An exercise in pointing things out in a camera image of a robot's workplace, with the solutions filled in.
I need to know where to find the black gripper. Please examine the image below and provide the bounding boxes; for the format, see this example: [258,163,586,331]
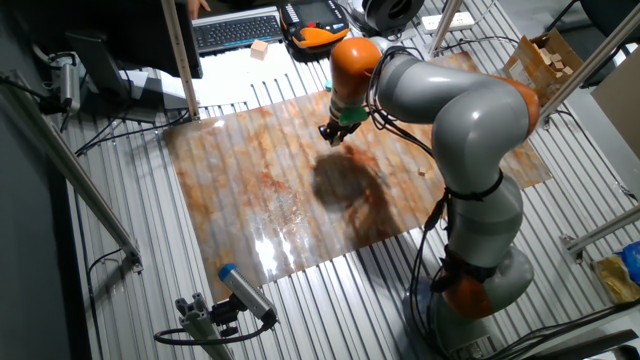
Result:
[318,118,360,146]

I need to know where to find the large wooden block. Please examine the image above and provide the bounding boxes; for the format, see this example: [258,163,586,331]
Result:
[249,38,270,62]

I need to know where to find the person's hand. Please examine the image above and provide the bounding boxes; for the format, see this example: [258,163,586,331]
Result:
[187,0,212,20]

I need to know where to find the orange and black teach pendant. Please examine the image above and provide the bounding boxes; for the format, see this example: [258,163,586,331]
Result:
[278,0,351,64]

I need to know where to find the orange marble pattern mat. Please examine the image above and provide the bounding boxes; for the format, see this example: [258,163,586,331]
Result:
[162,49,554,304]

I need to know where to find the white paper sheets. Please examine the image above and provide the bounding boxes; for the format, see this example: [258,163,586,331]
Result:
[164,42,334,109]

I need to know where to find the black filament spool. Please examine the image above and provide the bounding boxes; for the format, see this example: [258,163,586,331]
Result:
[362,0,426,34]

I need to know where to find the black computer keyboard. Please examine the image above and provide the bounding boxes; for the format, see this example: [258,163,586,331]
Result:
[191,5,284,56]

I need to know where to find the white power strip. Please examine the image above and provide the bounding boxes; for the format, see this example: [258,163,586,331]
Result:
[421,10,476,35]

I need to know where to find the cardboard box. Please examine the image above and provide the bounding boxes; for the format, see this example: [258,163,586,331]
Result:
[502,28,585,107]

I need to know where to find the black computer monitor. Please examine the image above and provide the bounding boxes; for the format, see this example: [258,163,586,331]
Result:
[19,0,204,101]

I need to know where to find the short aluminium profile stub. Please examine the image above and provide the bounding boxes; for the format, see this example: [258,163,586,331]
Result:
[174,292,234,360]

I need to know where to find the brown cardboard panel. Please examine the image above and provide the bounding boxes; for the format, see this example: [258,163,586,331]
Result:
[591,47,640,161]

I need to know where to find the black office chair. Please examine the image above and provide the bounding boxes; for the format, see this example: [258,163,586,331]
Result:
[544,0,640,89]

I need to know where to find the yellow plastic bag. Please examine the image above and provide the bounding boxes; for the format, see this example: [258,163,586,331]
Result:
[592,254,640,305]

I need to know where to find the blue plastic bag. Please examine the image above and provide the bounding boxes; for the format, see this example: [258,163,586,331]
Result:
[615,241,640,286]

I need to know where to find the green gripper mount plate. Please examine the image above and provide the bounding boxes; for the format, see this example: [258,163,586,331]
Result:
[324,78,370,127]

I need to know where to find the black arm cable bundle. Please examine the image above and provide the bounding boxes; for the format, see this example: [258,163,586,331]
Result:
[367,45,506,351]

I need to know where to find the aluminium frame post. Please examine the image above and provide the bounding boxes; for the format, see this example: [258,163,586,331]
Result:
[159,0,201,122]
[427,0,464,57]

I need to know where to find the silver camera with blue end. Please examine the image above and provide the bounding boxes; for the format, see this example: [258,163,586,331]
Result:
[217,263,279,324]

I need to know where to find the black table cables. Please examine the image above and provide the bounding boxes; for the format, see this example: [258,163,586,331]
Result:
[74,109,191,157]

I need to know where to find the black camera clamp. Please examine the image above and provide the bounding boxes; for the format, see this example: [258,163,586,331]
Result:
[209,297,241,337]

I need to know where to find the black camera cable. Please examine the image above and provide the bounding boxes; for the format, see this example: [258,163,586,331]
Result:
[153,319,276,347]

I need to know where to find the long aluminium frame rail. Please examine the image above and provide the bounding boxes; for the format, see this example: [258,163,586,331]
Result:
[0,69,144,274]
[537,4,640,126]

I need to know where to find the silver depth camera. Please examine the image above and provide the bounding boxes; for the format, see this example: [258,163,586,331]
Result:
[58,62,82,114]

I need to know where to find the black floor cables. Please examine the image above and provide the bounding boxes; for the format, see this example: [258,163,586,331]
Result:
[479,299,640,360]

